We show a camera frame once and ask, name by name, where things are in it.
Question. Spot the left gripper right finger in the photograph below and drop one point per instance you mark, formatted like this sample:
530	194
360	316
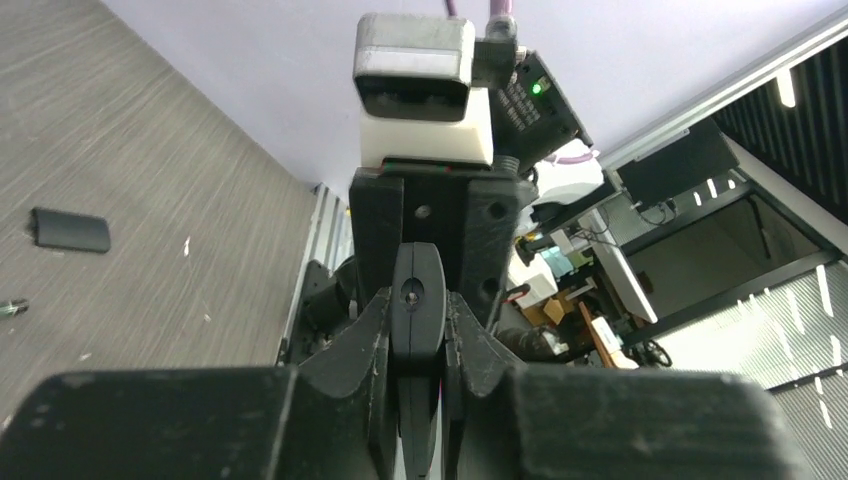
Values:
484	406

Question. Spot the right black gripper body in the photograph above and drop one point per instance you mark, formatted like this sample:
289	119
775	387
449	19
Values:
469	213

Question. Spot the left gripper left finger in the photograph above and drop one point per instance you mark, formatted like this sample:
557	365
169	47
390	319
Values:
344	422

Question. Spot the black battery cover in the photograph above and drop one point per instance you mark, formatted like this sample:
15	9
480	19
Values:
64	230

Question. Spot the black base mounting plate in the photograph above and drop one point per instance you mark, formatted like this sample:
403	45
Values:
322	309

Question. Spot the green battery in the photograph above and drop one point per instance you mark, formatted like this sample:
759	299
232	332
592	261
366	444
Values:
13	308

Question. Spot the aluminium frame rail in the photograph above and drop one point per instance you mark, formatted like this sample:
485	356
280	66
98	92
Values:
328	245

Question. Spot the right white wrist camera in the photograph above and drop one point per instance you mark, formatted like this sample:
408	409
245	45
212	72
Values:
413	75

